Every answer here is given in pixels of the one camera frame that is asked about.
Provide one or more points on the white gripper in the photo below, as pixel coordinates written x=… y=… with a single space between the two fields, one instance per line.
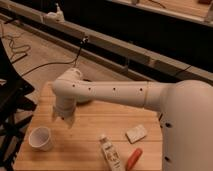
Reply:
x=65 y=109

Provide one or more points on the white ceramic cup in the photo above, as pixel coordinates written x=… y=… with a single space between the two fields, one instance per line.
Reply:
x=40 y=139

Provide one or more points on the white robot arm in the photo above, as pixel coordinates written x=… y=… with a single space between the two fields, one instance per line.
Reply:
x=186 y=106

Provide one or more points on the green ceramic bowl pan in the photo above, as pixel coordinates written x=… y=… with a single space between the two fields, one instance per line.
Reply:
x=83 y=99

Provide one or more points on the white tube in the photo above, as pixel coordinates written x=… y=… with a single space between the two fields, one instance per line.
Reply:
x=111 y=155

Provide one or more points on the black chair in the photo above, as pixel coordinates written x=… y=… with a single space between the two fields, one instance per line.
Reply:
x=12 y=97

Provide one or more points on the white sponge block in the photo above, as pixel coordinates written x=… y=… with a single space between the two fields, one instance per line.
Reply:
x=136 y=133

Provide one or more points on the orange carrot toy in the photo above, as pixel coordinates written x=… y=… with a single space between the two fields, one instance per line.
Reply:
x=133 y=159

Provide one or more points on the white object on rail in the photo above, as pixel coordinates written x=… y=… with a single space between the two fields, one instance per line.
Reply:
x=57 y=16

